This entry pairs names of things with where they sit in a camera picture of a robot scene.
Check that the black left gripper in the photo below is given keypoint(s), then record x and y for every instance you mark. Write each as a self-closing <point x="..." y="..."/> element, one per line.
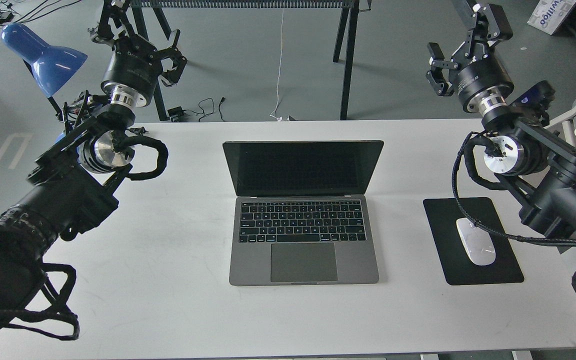
<point x="133" y="61"/>

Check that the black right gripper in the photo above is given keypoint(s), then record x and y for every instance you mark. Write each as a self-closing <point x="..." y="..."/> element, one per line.
<point x="473" y="67"/>

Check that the grey laptop computer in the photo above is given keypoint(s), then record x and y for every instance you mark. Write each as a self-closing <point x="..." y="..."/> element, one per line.
<point x="301" y="216"/>

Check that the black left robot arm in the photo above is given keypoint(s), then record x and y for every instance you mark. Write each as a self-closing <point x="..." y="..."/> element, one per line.
<point x="74" y="181"/>

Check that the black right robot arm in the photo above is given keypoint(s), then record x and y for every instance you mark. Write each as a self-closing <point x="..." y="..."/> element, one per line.
<point x="514" y="152"/>

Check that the blue desk lamp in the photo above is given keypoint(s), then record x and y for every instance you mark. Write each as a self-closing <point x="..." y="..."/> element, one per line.
<point x="51" y="66"/>

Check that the white cardboard box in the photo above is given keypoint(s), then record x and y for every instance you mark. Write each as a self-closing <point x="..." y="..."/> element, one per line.
<point x="549" y="15"/>

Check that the black mouse pad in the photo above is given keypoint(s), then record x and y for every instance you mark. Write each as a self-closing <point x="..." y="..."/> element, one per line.
<point x="458" y="268"/>

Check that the white computer mouse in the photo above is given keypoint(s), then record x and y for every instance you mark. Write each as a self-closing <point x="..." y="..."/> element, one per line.
<point x="476" y="242"/>

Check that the black power adapter with cable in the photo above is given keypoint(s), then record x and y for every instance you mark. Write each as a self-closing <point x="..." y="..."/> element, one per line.
<point x="205" y="108"/>

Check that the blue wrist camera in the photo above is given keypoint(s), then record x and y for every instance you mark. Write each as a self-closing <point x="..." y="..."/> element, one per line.
<point x="536" y="101"/>

